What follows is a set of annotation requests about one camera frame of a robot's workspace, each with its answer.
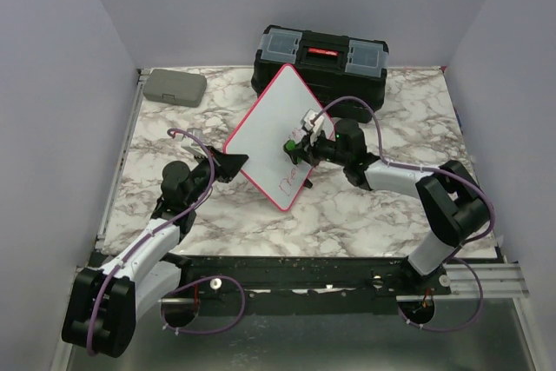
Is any aluminium frame rail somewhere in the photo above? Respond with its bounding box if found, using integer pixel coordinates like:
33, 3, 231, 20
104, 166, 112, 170
439, 263, 529, 300

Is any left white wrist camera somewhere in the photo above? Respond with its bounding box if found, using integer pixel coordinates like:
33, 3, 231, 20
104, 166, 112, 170
181, 128, 203, 153

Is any green whiteboard eraser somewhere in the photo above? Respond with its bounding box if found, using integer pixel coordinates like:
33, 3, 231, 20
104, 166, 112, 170
283, 140, 301, 165

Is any metal whiteboard stand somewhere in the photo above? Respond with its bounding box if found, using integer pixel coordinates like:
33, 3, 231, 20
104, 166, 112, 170
303, 179, 314, 189

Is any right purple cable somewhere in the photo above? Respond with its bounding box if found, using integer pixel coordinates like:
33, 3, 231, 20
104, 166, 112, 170
314, 96, 497, 332

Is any pink framed whiteboard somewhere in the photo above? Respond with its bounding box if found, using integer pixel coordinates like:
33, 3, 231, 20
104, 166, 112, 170
223, 64, 322, 211

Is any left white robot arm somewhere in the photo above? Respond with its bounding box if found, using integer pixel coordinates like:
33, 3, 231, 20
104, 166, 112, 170
61, 147, 248, 358

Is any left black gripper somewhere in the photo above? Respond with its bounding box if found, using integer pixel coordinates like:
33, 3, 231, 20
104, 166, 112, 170
186, 146, 249, 207

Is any black plastic toolbox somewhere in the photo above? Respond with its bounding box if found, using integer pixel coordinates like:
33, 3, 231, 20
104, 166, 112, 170
251, 25, 389, 123

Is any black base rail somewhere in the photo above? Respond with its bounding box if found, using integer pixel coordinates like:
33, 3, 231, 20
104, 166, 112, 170
161, 255, 451, 324

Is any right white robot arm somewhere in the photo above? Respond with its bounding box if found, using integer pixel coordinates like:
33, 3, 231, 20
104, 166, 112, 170
283, 119, 491, 295

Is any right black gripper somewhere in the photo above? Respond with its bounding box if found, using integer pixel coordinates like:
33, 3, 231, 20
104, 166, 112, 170
290, 129, 349, 169

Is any grey plastic case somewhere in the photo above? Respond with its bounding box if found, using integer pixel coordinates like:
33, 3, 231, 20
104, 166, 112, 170
142, 69, 208, 108

